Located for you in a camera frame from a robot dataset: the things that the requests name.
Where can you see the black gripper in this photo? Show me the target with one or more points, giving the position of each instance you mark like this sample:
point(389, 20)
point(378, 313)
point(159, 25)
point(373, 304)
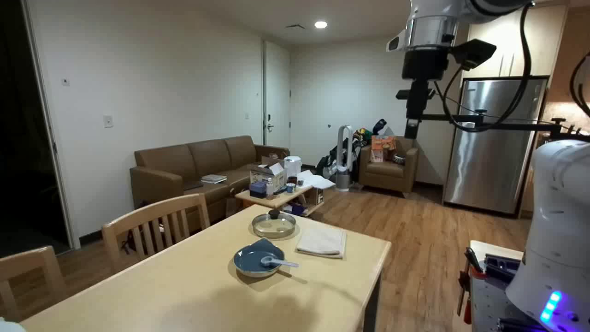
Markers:
point(424, 64)

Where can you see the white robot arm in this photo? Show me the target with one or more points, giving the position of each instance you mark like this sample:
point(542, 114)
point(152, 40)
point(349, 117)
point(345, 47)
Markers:
point(428, 38)

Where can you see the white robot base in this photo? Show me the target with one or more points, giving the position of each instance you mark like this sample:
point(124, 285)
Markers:
point(552, 283)

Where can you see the spoon in bowl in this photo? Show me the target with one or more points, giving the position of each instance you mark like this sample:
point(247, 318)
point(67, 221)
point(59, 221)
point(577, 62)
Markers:
point(270, 261)

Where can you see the blue bowl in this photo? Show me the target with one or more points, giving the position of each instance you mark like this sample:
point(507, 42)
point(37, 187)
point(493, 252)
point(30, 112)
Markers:
point(249, 259)

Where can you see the brown armchair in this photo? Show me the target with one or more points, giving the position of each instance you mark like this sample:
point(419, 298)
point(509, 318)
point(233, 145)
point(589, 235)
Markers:
point(388, 174)

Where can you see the stainless steel refrigerator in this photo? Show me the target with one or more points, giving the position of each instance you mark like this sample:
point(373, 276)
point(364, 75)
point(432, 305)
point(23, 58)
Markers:
point(487, 171)

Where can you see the white door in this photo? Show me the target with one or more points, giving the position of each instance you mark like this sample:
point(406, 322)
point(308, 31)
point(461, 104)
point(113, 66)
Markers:
point(277, 95)

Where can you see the wooden coffee table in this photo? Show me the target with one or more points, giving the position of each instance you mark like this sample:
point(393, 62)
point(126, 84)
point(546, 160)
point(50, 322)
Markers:
point(301, 202)

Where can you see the brown sofa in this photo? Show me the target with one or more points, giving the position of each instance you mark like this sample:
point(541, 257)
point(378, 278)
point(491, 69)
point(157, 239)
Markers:
point(216, 169)

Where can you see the wooden chair near lid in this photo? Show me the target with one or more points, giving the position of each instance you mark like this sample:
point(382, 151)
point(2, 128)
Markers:
point(152, 230)

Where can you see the wooden chair far left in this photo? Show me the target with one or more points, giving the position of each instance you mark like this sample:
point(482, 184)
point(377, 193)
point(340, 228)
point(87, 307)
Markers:
point(30, 281)

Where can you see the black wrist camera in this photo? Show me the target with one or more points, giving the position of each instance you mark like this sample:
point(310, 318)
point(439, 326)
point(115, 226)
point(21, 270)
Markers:
point(472, 55)

